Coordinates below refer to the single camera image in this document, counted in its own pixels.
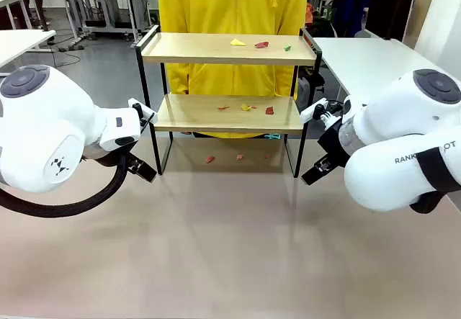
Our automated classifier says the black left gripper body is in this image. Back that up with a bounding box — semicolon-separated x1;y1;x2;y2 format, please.
83;141;133;169

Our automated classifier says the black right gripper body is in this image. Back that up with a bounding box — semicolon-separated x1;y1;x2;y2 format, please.
316;119;351;171

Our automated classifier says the two-tier wood and metal shelf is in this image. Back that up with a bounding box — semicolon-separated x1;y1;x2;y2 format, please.
135;24;323;179

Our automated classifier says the white side table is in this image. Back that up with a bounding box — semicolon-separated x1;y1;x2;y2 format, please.
311;37;451;109
0;29;58;68

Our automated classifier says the person in blue clothes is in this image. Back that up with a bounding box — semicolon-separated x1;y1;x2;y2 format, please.
331;0;374;38

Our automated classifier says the brown cardboard sheet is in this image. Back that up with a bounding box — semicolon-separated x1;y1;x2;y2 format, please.
413;0;439;50

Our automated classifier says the person in yellow hoodie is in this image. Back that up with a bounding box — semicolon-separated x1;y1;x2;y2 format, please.
157;0;309;140

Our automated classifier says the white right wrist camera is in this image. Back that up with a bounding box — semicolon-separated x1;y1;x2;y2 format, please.
299;97;329;124

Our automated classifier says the black sleeved arm cable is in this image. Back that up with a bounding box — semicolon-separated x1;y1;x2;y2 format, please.
0;151;130;219

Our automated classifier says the black strap on arm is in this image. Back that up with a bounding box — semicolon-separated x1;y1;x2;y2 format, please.
409;145;461;215

